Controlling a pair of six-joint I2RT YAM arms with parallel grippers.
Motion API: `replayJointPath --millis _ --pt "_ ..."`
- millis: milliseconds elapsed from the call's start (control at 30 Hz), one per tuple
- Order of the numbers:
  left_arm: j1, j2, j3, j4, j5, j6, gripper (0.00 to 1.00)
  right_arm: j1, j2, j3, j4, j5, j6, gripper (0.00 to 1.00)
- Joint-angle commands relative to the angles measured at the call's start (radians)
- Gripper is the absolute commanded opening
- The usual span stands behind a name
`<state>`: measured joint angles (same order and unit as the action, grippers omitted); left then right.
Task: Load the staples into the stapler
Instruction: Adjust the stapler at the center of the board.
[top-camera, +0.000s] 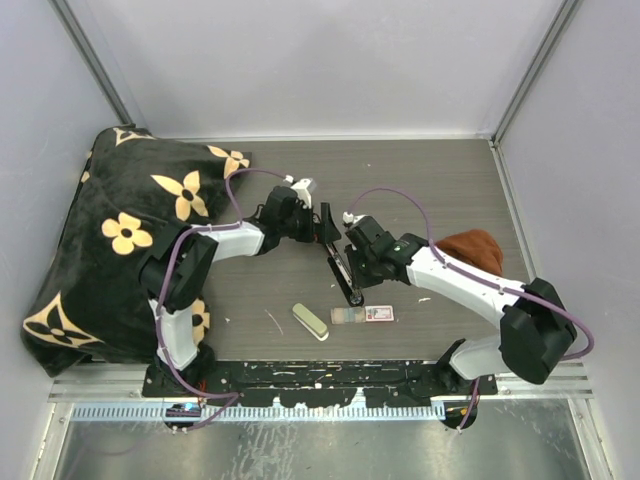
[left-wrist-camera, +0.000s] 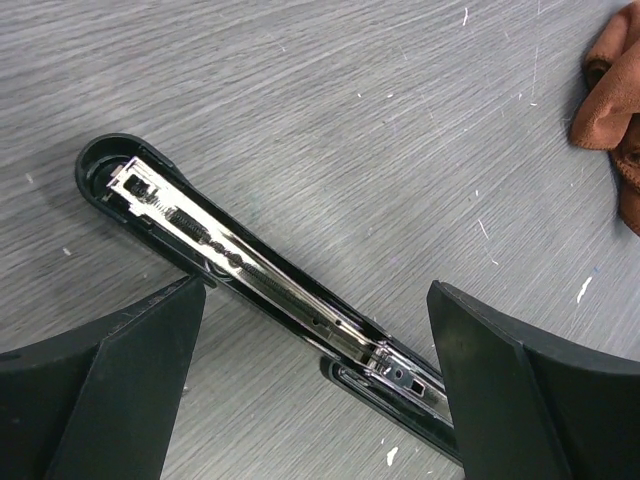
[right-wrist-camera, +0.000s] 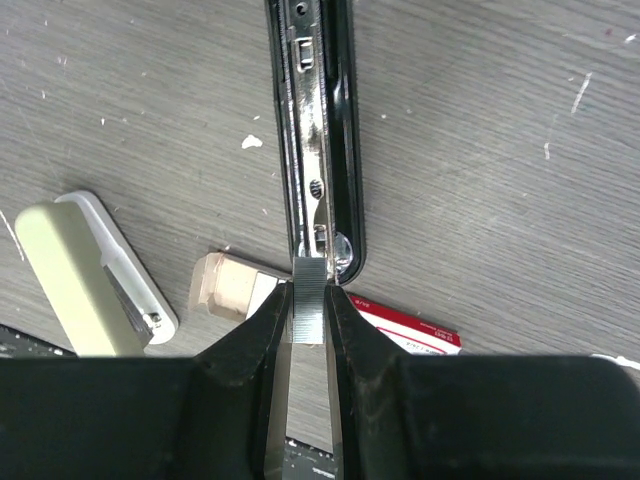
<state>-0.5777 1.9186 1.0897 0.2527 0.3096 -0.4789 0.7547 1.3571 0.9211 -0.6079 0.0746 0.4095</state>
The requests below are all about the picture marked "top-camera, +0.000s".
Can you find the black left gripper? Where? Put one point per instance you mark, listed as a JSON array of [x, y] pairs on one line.
[[310, 232]]

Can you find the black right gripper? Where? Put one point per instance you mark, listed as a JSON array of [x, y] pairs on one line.
[[360, 280]]

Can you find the black stapler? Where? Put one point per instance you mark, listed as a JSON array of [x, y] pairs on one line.
[[353, 296]]

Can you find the red white staple box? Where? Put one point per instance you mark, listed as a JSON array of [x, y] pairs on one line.
[[364, 314]]

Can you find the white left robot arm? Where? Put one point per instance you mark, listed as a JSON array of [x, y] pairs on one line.
[[174, 272]]

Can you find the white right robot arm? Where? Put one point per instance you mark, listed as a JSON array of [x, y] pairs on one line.
[[533, 333]]

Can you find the orange brown cloth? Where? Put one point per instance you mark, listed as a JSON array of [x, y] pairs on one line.
[[475, 247]]

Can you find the black floral cushion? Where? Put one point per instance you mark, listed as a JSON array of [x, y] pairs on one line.
[[91, 304]]

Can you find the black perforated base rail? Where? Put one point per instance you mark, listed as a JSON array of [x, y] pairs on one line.
[[321, 384]]

